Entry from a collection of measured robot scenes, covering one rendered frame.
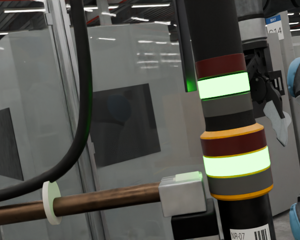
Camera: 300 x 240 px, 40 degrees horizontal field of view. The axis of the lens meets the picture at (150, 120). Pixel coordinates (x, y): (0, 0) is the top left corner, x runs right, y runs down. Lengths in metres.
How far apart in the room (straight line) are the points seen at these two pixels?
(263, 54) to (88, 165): 0.52
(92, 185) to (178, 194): 0.83
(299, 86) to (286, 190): 3.95
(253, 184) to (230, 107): 0.05
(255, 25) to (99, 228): 0.64
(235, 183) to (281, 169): 4.79
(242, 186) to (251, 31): 0.59
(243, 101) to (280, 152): 4.78
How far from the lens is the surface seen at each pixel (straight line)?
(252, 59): 0.83
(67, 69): 1.09
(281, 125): 0.83
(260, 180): 0.28
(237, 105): 0.27
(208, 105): 0.28
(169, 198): 0.28
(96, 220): 1.12
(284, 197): 5.12
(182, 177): 0.29
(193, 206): 0.28
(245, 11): 0.84
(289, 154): 5.17
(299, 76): 1.25
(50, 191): 0.31
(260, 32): 0.85
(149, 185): 0.30
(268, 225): 0.29
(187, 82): 0.30
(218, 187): 0.28
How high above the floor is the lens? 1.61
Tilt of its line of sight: 3 degrees down
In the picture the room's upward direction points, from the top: 10 degrees counter-clockwise
